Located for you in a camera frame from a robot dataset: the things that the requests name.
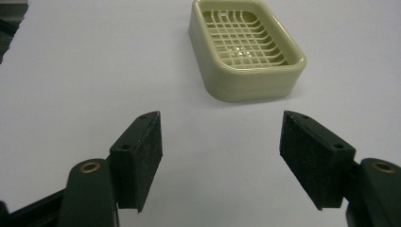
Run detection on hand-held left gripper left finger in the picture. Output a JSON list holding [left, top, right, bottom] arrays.
[[57, 111, 164, 227]]

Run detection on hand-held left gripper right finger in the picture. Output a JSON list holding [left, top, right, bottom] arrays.
[[279, 110, 401, 227]]

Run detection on pale green soap dish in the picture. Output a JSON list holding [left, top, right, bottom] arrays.
[[187, 0, 307, 103]]

